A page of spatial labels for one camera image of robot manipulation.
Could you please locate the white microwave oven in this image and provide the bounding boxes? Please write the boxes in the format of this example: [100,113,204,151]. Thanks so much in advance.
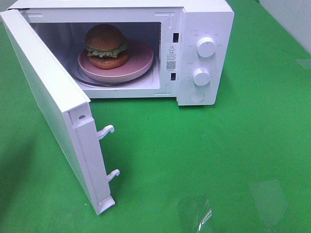
[0,0,234,105]

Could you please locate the pink round plate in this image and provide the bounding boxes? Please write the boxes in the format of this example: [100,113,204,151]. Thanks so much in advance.
[78,40,154,83]

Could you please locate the burger with lettuce and cheese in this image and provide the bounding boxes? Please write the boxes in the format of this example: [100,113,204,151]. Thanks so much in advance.
[85,24,128,69]

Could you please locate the lower white microwave knob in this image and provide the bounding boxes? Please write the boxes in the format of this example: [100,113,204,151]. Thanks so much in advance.
[193,68,210,86]

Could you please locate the white microwave knob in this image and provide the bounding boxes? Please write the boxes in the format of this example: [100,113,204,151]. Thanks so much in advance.
[197,36,216,58]
[193,68,210,86]

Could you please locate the round white door button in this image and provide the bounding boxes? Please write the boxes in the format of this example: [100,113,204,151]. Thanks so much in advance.
[190,91,205,103]

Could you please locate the upper white microwave knob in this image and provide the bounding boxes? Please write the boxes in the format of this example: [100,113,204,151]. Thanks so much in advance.
[197,36,216,58]

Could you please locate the clear tape patch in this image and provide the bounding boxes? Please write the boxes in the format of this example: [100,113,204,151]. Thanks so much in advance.
[177,194,217,233]

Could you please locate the white microwave door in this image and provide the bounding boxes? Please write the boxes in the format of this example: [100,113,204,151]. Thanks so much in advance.
[0,10,120,214]

